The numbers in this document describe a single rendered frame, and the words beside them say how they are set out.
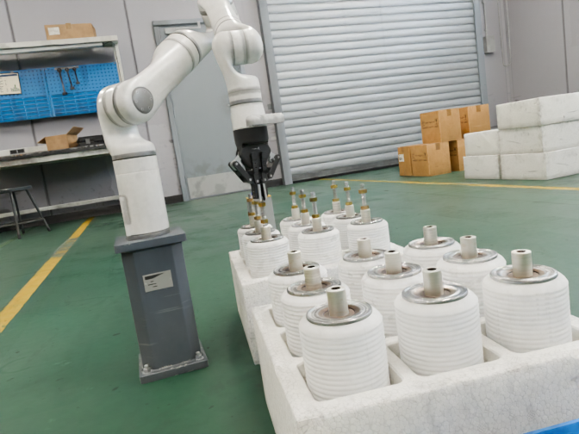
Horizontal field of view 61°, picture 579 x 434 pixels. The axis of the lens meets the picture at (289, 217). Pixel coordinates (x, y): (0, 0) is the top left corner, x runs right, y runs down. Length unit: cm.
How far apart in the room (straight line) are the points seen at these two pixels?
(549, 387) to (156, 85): 89
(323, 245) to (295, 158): 525
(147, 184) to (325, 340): 64
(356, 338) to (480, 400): 15
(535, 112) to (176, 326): 298
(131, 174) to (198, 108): 508
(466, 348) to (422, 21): 690
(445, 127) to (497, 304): 431
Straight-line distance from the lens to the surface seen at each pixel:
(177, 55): 118
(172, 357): 113
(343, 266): 80
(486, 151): 405
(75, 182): 607
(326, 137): 647
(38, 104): 602
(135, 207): 107
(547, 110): 367
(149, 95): 109
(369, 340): 54
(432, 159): 482
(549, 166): 366
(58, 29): 588
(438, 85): 735
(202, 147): 609
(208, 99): 616
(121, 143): 108
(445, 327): 57
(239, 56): 107
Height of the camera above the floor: 44
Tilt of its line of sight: 8 degrees down
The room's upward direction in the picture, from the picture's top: 8 degrees counter-clockwise
